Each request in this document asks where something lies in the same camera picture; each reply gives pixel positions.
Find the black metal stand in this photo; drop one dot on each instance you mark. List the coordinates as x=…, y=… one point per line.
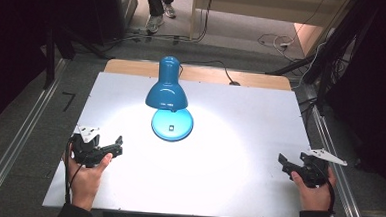
x=51, y=61
x=330, y=55

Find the metal floor rail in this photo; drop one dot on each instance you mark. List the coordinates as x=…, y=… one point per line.
x=23, y=129
x=336, y=169

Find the black cabinet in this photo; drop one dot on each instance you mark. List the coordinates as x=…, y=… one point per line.
x=114, y=11

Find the person's left hand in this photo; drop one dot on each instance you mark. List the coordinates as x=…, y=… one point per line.
x=85, y=179

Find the blue desk lamp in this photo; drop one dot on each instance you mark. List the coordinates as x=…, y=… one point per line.
x=166, y=93

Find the wooden table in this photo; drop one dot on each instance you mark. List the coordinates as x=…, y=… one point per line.
x=202, y=75

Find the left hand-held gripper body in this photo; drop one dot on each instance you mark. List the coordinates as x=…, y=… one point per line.
x=86, y=149

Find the person's right hand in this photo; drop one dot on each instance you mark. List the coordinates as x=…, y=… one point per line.
x=313, y=196

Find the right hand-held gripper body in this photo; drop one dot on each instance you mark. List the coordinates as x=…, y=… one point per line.
x=314, y=170

